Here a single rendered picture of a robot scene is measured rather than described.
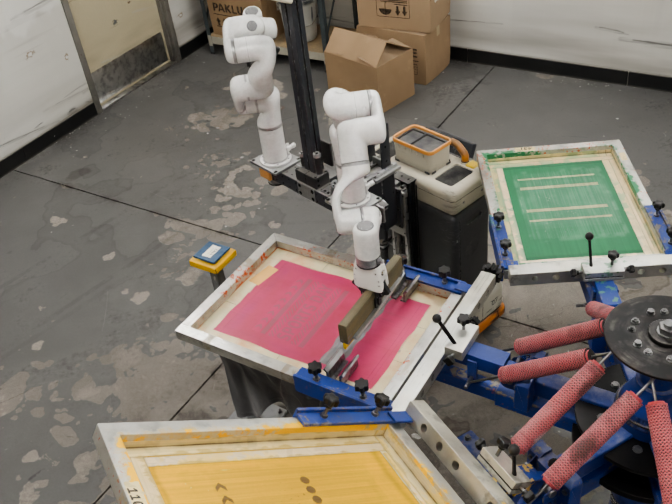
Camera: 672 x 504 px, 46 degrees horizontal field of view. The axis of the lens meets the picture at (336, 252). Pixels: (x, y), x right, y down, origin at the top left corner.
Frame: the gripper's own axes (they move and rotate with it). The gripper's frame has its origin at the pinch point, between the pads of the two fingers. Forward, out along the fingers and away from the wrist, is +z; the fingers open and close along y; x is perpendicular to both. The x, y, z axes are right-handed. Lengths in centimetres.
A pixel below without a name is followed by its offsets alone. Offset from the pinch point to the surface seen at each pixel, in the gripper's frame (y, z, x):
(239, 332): 41.7, 15.5, 18.5
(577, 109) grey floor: 33, 114, -333
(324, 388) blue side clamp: 0.0, 10.0, 30.8
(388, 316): 0.3, 15.5, -9.1
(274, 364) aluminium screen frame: 20.2, 11.8, 28.0
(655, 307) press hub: -80, -20, -9
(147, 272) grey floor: 195, 113, -71
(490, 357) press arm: -39.9, 6.6, 1.7
